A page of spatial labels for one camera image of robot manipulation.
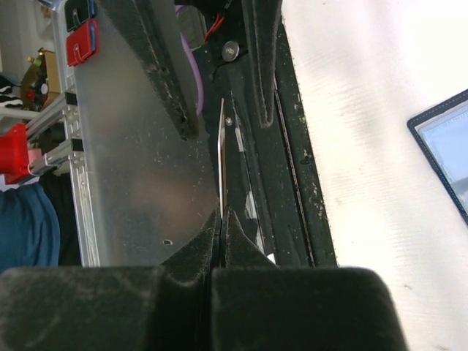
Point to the aluminium rail frame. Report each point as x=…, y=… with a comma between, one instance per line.
x=62, y=168

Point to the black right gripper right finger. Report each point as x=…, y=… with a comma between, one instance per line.
x=256, y=305

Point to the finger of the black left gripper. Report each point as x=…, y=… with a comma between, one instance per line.
x=261, y=23
x=151, y=30

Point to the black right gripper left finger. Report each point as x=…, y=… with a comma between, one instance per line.
x=162, y=307

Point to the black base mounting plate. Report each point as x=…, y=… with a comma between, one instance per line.
x=272, y=178

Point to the red cylindrical object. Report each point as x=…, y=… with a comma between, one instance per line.
x=14, y=155

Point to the navy blue card holder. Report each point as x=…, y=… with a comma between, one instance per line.
x=441, y=135

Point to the blue fabric object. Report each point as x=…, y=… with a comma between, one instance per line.
x=30, y=233

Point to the red black clamp device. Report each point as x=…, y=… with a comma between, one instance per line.
x=82, y=41

